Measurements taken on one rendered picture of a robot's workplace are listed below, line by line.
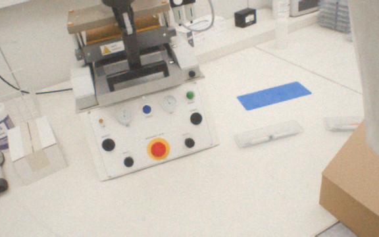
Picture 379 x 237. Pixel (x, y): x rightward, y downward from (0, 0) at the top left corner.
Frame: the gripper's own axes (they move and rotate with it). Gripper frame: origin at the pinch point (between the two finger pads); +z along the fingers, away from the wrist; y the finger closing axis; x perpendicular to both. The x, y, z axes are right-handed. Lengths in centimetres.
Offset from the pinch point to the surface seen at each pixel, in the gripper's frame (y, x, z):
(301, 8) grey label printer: -49, 87, 38
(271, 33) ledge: -41, 67, 41
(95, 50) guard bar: -10.1, -8.3, 2.6
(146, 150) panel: 13.0, -3.2, 20.0
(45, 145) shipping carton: 2.1, -28.7, 19.3
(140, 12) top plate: -13.4, 5.6, -3.2
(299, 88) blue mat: 2, 52, 29
